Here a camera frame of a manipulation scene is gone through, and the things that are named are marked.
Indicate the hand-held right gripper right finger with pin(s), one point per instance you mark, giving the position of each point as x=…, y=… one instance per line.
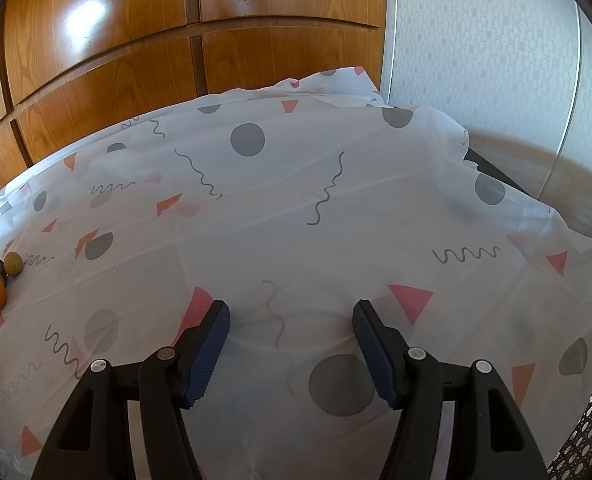
x=375, y=355

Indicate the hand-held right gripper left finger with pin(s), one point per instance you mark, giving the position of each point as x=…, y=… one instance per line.
x=207, y=355

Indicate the olive green round fruit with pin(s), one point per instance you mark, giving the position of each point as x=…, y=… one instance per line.
x=13, y=264

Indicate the white patterned tablecloth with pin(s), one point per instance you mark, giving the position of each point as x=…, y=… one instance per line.
x=316, y=260

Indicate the wooden wardrobe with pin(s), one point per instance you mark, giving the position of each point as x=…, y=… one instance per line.
x=111, y=60

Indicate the white vertical wall trim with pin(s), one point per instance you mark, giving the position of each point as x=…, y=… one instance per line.
x=391, y=35
x=570, y=100

